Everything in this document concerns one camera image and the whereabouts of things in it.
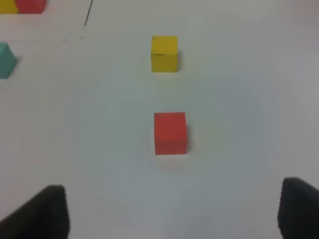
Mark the template red block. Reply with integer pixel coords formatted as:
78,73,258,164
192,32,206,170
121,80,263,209
15,0,47,14

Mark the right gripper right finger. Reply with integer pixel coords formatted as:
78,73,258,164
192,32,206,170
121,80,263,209
277,177,319,239

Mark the template yellow block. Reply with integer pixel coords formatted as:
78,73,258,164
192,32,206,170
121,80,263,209
0,0,18,14

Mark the green block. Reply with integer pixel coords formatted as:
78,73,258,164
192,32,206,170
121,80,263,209
0,42,17,79

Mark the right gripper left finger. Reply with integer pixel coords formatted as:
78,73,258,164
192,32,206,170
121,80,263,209
0,185,70,239

